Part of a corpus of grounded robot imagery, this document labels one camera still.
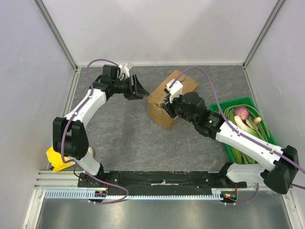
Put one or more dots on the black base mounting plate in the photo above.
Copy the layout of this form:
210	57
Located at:
192	178

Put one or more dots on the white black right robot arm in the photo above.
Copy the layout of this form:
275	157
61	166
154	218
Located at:
275	166

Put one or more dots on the purple onion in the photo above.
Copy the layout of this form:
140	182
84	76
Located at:
242	112

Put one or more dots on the green plastic vegetable tray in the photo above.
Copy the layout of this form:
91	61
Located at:
261	130

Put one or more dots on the slotted cable duct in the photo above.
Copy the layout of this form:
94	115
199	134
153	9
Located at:
92	194

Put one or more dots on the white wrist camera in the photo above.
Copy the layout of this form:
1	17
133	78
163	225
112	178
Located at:
125	70
173	90

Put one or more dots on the brown mushroom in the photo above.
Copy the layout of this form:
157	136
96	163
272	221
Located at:
257	120

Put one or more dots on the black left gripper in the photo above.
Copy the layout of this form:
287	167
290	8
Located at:
138	92

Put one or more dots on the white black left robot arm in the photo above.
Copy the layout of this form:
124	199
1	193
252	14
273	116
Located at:
69	133

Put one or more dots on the aluminium frame rail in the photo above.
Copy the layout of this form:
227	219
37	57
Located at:
230	176

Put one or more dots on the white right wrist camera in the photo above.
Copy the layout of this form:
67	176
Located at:
173	90

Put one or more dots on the brown cardboard express box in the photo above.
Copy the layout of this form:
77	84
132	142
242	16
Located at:
158	114

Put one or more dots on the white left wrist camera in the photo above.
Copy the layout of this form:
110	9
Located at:
125	70

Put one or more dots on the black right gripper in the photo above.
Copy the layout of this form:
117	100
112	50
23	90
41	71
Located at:
170	109

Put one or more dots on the yellow napa cabbage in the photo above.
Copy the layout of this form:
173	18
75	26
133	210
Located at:
56	161

